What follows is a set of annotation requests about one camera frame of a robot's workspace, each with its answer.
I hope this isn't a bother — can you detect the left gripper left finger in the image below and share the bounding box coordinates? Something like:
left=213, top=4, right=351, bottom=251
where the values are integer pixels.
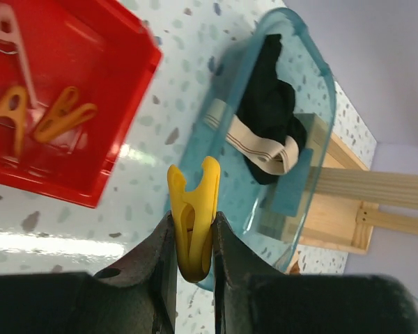
left=0, top=212, right=177, bottom=333

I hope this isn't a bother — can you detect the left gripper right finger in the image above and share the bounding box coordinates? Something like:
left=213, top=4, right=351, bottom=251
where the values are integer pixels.
left=212, top=212, right=418, bottom=333

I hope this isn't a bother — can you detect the yellow clothespin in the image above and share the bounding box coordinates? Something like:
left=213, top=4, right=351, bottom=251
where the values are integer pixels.
left=167, top=157, right=221, bottom=283

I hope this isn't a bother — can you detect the orange clothespin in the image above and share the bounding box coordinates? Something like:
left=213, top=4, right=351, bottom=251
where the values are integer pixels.
left=33, top=86, right=98, bottom=143
left=0, top=86, right=28, bottom=157

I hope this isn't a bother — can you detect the pink clothespin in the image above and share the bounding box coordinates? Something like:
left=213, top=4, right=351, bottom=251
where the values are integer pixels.
left=0, top=3, right=39, bottom=109

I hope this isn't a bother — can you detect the wooden clothes rack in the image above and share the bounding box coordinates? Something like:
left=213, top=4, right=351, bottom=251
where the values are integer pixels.
left=281, top=114, right=418, bottom=254

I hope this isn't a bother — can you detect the teal transparent plastic tub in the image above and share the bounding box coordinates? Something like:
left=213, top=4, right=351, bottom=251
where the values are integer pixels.
left=179, top=8, right=336, bottom=272

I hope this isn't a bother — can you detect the red plastic bin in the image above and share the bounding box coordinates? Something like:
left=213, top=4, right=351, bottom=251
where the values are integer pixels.
left=0, top=1, right=161, bottom=207

